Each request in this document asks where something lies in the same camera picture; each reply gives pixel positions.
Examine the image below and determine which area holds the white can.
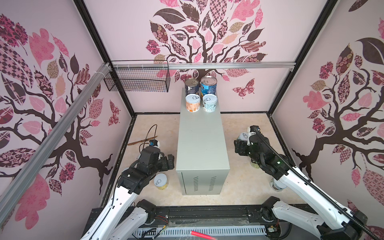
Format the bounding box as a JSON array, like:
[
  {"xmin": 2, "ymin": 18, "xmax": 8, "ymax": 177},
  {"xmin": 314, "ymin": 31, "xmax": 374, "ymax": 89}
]
[
  {"xmin": 237, "ymin": 132, "xmax": 249, "ymax": 142},
  {"xmin": 270, "ymin": 178, "xmax": 287, "ymax": 192}
]

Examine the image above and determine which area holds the yellow label tin can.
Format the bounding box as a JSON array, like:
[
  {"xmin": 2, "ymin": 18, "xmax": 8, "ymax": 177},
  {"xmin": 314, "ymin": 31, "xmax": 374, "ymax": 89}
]
[{"xmin": 154, "ymin": 174, "xmax": 169, "ymax": 190}]

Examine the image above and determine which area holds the patterned can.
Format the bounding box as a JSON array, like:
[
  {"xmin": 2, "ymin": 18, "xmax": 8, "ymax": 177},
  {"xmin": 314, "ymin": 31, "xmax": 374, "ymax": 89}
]
[{"xmin": 203, "ymin": 94, "xmax": 218, "ymax": 113}]

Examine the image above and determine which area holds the orange label can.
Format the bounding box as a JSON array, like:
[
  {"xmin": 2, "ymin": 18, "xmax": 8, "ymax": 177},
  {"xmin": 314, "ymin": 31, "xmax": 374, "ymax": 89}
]
[{"xmin": 186, "ymin": 94, "xmax": 201, "ymax": 113}]

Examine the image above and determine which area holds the blue label tin can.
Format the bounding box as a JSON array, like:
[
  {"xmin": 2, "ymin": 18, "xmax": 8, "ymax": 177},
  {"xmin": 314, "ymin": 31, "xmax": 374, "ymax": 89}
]
[{"xmin": 200, "ymin": 76, "xmax": 217, "ymax": 97}]

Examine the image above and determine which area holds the dark label tin can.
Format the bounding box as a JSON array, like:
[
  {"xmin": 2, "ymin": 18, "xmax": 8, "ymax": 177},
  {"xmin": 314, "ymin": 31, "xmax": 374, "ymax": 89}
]
[{"xmin": 185, "ymin": 78, "xmax": 200, "ymax": 96}]

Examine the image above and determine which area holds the green label tin can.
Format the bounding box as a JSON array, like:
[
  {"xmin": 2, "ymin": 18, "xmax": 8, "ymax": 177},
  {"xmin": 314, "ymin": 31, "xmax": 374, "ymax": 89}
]
[{"xmin": 251, "ymin": 162, "xmax": 260, "ymax": 169}]

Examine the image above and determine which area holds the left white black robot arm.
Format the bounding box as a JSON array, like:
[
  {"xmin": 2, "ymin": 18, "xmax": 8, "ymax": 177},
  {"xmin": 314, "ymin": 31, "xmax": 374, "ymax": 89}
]
[{"xmin": 81, "ymin": 153, "xmax": 175, "ymax": 240}]

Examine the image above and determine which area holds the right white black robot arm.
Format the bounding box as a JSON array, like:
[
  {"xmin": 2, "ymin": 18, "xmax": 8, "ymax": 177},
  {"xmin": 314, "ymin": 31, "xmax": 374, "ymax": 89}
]
[{"xmin": 234, "ymin": 135, "xmax": 378, "ymax": 240}]

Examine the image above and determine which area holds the grey metal cabinet counter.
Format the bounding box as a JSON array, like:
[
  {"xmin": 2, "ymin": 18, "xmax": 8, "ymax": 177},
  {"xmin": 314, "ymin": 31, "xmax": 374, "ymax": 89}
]
[{"xmin": 176, "ymin": 89, "xmax": 230, "ymax": 195}]

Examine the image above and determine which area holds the copper table knife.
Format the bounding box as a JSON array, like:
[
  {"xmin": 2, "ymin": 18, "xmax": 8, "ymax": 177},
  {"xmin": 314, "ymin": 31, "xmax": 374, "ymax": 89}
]
[{"xmin": 127, "ymin": 136, "xmax": 157, "ymax": 146}]

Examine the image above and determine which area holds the pink marker pen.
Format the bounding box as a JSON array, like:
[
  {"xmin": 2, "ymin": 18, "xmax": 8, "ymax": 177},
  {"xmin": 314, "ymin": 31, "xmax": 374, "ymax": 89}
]
[{"xmin": 191, "ymin": 231, "xmax": 217, "ymax": 240}]

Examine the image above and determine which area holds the horizontal aluminium bar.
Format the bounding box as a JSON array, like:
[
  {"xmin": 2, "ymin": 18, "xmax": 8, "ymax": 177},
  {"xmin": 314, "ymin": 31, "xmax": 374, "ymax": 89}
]
[{"xmin": 113, "ymin": 62, "xmax": 296, "ymax": 70}]

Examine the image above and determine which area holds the diagonal aluminium bar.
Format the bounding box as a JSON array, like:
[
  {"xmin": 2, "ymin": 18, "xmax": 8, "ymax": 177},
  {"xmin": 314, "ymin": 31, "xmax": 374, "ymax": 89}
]
[{"xmin": 1, "ymin": 63, "xmax": 111, "ymax": 224}]

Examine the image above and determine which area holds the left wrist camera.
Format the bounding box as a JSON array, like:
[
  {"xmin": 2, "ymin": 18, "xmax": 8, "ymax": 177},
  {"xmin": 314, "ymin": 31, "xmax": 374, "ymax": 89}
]
[{"xmin": 137, "ymin": 139, "xmax": 164, "ymax": 169}]

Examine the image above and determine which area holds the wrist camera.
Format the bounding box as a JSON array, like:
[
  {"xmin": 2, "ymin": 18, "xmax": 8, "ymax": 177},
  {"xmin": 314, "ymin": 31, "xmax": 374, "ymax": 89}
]
[
  {"xmin": 247, "ymin": 125, "xmax": 260, "ymax": 146},
  {"xmin": 137, "ymin": 139, "xmax": 164, "ymax": 169}
]

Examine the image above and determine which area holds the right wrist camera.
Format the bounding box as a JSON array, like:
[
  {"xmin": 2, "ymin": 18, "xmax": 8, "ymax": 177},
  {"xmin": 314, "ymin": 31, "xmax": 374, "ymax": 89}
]
[{"xmin": 247, "ymin": 125, "xmax": 260, "ymax": 146}]

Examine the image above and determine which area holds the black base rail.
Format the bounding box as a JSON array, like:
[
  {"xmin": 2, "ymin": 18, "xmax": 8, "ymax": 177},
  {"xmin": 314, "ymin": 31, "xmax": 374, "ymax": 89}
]
[{"xmin": 80, "ymin": 203, "xmax": 340, "ymax": 240}]

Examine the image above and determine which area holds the white slotted cable duct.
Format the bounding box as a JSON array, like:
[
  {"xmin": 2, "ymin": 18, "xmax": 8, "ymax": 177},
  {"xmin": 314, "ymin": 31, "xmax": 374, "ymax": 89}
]
[{"xmin": 133, "ymin": 226, "xmax": 267, "ymax": 239}]

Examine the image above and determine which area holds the black wire basket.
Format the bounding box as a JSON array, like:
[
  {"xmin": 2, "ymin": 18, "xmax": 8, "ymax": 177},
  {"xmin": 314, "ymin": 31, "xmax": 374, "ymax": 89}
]
[{"xmin": 104, "ymin": 60, "xmax": 171, "ymax": 93}]

